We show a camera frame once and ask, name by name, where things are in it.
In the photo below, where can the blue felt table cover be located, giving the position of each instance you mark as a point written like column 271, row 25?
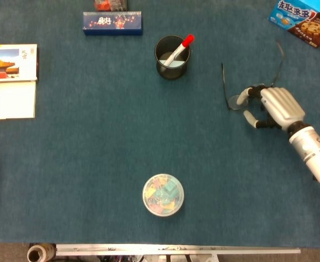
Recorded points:
column 94, row 150

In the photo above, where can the long dark blue box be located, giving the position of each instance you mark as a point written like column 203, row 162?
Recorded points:
column 112, row 23

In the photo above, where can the red item behind box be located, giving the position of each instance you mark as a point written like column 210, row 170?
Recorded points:
column 108, row 5

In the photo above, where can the red capped white marker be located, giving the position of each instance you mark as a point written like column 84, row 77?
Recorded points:
column 187, row 41

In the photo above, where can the blue cookie box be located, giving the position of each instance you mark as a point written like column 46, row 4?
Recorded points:
column 293, row 13

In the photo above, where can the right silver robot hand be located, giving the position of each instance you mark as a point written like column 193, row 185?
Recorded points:
column 283, row 106

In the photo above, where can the aluminium table edge rail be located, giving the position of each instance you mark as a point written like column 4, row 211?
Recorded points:
column 176, row 249

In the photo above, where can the black mesh pen holder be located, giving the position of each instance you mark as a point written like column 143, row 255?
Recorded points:
column 171, row 73

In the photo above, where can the thin-framed eyeglasses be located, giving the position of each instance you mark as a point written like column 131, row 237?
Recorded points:
column 234, row 103

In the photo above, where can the round clear clip container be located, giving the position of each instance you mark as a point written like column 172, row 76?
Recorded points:
column 162, row 195

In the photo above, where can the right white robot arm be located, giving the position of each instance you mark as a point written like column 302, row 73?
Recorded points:
column 313, row 152

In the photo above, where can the brown tape roll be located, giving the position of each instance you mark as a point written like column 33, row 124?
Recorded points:
column 41, row 252

